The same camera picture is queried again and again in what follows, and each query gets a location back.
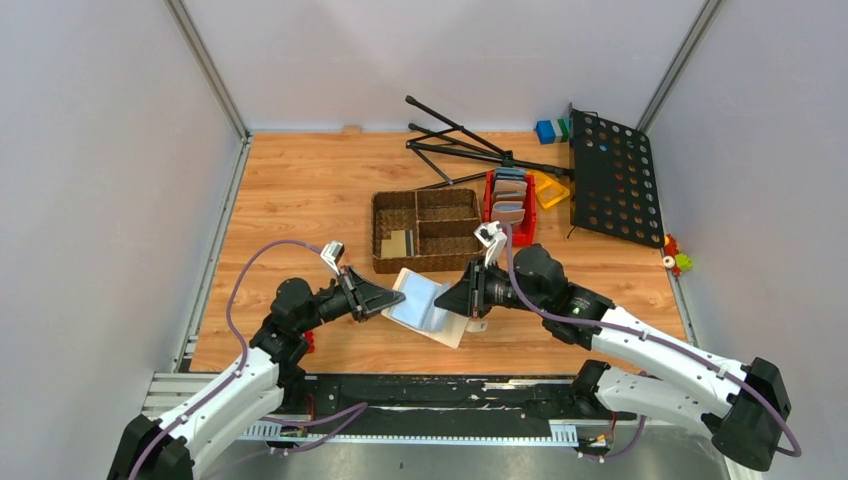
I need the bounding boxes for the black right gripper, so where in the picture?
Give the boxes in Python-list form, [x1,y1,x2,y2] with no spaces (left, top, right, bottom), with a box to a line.
[434,256,546,319]

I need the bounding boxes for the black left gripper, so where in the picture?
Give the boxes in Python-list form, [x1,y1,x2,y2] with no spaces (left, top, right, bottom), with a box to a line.
[297,265,405,334]

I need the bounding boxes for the white card holder wallet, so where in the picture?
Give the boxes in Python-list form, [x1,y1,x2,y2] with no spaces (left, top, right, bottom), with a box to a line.
[381,268,488,349]

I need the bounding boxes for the gold credit cards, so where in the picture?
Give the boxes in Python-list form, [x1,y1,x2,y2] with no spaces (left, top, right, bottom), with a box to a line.
[380,229,416,258]

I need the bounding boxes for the brown wicker divided basket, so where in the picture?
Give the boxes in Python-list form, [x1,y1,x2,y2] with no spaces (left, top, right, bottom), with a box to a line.
[371,188,482,274]

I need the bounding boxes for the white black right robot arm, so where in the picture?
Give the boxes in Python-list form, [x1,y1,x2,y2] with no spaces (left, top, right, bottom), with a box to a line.
[434,244,802,472]

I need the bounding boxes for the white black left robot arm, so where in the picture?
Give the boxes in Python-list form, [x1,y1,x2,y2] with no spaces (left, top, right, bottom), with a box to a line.
[107,267,405,479]

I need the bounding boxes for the card holders in red bin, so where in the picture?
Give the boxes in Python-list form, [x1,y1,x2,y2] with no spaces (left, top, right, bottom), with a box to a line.
[489,167,528,225]

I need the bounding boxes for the red white toy block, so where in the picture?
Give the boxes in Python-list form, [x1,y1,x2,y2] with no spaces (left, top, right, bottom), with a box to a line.
[304,331,315,353]

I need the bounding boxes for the red plastic bin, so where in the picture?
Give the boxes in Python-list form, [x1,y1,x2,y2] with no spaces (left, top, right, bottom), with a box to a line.
[483,169,537,247]

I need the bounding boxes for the yellow transparent tray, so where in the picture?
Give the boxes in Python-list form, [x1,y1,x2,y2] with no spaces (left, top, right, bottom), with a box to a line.
[531,171,571,210]

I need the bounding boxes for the black folding music stand legs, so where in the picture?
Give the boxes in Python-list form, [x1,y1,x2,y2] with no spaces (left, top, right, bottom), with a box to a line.
[404,95,575,190]

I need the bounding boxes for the black perforated music stand desk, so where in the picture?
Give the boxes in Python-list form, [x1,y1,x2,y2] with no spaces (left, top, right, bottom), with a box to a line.
[569,108,665,248]

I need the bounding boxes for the blue green toy block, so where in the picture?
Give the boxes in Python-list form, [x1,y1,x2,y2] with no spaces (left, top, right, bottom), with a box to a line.
[534,118,572,145]

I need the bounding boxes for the red green small toy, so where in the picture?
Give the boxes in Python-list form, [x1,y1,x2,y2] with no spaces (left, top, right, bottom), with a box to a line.
[662,234,693,277]

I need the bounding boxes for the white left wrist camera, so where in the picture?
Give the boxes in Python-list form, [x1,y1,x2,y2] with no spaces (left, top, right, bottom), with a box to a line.
[320,240,345,276]

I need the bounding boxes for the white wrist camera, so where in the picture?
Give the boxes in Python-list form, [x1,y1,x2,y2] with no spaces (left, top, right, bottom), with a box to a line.
[474,221,508,268]
[320,240,345,276]

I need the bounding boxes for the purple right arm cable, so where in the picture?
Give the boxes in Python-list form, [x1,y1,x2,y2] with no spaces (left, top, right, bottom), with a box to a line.
[500,223,803,463]

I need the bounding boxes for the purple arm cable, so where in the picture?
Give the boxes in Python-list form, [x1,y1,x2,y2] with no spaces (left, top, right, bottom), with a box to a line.
[125,239,369,480]
[500,223,803,463]

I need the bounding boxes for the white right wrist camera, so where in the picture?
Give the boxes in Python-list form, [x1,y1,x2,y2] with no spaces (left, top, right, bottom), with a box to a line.
[474,221,508,268]

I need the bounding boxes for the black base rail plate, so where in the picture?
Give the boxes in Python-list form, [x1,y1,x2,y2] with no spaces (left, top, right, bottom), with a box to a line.
[273,374,615,438]

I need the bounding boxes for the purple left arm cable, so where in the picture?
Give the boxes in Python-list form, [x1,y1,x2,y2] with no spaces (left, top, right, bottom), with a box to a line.
[125,239,369,480]

